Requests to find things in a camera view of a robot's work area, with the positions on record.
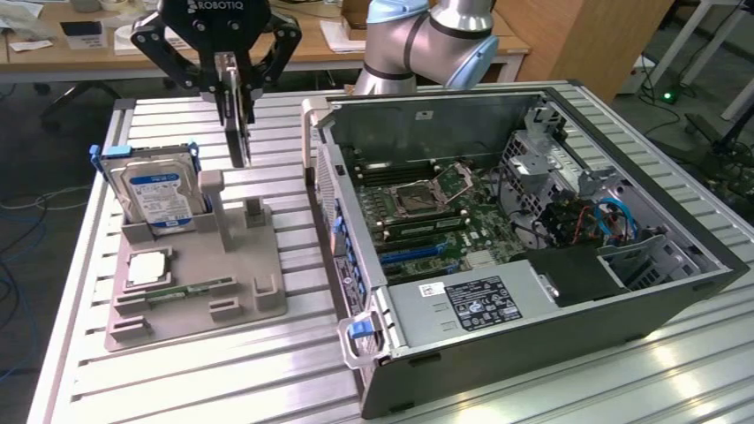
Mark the wooden desk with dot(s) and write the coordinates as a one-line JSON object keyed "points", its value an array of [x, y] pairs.
{"points": [[318, 59]]}

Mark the green graphics card black fan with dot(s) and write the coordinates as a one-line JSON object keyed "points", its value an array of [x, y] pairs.
{"points": [[236, 132]]}

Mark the open black PC case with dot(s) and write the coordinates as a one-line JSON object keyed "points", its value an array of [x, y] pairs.
{"points": [[531, 353]]}

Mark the blue expansion slot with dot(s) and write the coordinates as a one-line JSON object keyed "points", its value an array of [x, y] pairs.
{"points": [[413, 255]]}

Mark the CPU socket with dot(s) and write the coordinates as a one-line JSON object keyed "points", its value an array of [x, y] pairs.
{"points": [[416, 199]]}

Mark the black stand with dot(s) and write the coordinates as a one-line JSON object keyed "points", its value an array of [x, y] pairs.
{"points": [[707, 128]]}

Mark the black expansion slot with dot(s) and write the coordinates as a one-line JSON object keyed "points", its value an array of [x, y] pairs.
{"points": [[406, 245]]}

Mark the grey power supply unit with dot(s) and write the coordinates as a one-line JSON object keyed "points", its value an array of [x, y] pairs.
{"points": [[425, 309]]}

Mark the black plastic shroud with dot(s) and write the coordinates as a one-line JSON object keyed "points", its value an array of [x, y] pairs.
{"points": [[577, 274]]}

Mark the white paper stack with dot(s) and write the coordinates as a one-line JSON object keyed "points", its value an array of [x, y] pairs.
{"points": [[342, 40]]}

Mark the bare green RAM stick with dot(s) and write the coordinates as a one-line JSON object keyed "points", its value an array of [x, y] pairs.
{"points": [[177, 292]]}

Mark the brown cardboard box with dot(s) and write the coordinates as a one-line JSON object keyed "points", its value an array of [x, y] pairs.
{"points": [[354, 15]]}

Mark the black connector cluster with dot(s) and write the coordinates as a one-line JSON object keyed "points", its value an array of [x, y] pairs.
{"points": [[567, 221]]}

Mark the white paper slip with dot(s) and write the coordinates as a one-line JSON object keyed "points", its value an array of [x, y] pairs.
{"points": [[30, 45]]}

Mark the black and white box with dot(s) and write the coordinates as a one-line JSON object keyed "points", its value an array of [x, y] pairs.
{"points": [[84, 35]]}

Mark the silver chipset heatsink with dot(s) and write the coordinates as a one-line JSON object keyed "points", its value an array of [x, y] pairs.
{"points": [[484, 260]]}

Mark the green motherboard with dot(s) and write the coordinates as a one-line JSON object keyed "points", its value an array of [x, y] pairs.
{"points": [[484, 229]]}

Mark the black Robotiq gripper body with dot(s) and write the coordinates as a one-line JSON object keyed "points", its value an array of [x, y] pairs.
{"points": [[218, 22]]}

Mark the silver socket cover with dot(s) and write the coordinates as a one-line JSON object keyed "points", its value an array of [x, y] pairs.
{"points": [[457, 181]]}

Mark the RAM stick with green label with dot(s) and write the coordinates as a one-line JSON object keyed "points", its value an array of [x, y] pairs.
{"points": [[425, 226]]}

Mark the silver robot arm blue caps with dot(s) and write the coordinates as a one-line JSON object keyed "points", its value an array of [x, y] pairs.
{"points": [[401, 44]]}

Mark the silver disk bay cage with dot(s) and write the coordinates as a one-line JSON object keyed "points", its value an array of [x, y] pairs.
{"points": [[531, 168]]}

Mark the grey parts rack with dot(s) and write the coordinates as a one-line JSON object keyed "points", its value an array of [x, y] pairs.
{"points": [[236, 274]]}

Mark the hard disk blue carrier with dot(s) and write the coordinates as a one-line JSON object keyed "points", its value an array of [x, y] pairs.
{"points": [[157, 194]]}

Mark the wooden cabinet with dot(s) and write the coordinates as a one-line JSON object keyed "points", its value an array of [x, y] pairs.
{"points": [[589, 44]]}

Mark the black office chair base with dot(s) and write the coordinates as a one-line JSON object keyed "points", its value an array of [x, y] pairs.
{"points": [[72, 99]]}

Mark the device with green light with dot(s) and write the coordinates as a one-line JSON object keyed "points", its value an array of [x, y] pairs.
{"points": [[668, 96]]}

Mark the white table frame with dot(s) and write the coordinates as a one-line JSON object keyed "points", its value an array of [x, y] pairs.
{"points": [[684, 44]]}

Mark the silver CPU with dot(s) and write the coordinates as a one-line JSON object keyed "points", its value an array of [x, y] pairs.
{"points": [[148, 269]]}

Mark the grey cup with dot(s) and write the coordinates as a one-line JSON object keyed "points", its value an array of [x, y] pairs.
{"points": [[86, 5]]}

